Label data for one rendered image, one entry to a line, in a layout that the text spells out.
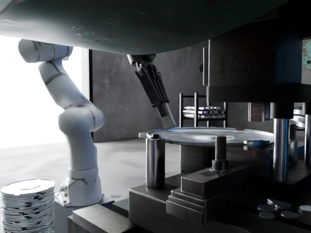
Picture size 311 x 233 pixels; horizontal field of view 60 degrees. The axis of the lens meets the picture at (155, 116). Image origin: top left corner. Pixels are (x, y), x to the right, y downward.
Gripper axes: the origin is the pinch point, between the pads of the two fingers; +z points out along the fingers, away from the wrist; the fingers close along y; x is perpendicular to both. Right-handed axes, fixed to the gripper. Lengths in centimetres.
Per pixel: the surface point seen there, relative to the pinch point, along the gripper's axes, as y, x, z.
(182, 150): 9.2, 3.8, 9.5
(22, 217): -38, -113, 16
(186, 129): -5.3, 2.3, 5.1
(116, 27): 49, 16, -4
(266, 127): -702, 1, 70
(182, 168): 9.1, 2.2, 13.3
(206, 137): 12.1, 10.9, 8.7
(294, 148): 7.6, 25.6, 16.9
